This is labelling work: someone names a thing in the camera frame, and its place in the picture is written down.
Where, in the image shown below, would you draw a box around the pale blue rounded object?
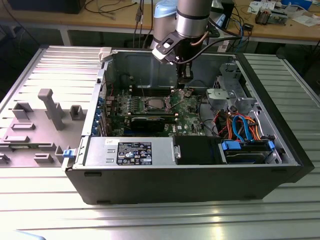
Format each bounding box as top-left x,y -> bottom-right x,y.
13,229 -> 50,240

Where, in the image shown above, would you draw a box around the green motherboard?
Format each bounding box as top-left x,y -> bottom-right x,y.
104,86 -> 209,138

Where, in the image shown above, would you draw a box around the wooden workbench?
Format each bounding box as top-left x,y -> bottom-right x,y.
0,0 -> 320,47

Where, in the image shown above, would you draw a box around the installed RAM stick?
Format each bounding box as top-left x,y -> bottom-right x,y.
130,114 -> 176,124

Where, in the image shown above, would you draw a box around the grey power supply unit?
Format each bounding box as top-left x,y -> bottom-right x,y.
84,136 -> 176,168

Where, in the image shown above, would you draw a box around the blue flat data wire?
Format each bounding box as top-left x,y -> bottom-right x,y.
231,113 -> 254,144

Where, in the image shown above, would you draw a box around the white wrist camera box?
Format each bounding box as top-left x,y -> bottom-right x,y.
151,31 -> 182,65

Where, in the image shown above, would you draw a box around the blue network cable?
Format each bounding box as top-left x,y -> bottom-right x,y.
234,18 -> 245,47

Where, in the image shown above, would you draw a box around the pale grey case latch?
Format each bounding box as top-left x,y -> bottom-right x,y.
98,46 -> 113,64

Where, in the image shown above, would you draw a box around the CPU socket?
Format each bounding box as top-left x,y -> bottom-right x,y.
140,96 -> 173,113

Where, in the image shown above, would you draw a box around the grey plastic parts rack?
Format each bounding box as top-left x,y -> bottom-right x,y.
0,88 -> 87,169

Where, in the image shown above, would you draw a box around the red data wire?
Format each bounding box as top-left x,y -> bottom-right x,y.
212,111 -> 227,137

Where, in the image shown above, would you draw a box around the large black box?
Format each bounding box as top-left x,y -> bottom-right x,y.
6,0 -> 87,15

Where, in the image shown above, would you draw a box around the white paper sheets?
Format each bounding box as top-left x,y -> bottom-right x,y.
291,13 -> 320,28

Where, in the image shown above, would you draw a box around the thin black wire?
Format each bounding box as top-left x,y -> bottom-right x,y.
186,79 -> 210,90

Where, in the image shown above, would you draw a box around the small coil device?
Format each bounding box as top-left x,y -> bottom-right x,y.
254,6 -> 273,26

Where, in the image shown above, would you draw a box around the small grey device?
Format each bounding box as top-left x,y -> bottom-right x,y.
270,7 -> 289,25

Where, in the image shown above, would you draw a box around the grey hanging cable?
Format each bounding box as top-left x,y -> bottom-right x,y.
131,0 -> 154,50

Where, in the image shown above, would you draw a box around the silver green CPU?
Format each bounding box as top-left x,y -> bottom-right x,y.
148,99 -> 166,109

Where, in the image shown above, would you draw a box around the black camera cable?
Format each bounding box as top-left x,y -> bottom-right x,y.
174,34 -> 247,66

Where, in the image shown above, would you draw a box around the hard disk blue carrier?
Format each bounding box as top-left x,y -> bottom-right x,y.
217,139 -> 276,165

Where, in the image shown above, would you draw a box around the orange power wires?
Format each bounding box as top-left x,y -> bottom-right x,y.
224,111 -> 262,141

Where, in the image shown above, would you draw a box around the black computer tower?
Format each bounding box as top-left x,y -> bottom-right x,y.
221,0 -> 236,31

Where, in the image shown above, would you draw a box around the thick black cable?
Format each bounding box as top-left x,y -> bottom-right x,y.
197,94 -> 221,138

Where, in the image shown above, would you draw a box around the black open PC case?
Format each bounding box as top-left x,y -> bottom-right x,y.
61,46 -> 315,206

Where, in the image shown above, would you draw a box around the silver metal drive cage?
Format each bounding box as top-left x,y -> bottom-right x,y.
205,62 -> 258,112

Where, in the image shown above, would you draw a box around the black RAM slot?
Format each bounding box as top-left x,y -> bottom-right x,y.
129,85 -> 175,90
128,112 -> 179,118
130,93 -> 175,98
129,88 -> 175,93
128,110 -> 179,115
129,90 -> 175,95

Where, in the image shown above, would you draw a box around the white paper cards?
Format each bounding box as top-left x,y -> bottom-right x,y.
247,0 -> 277,15

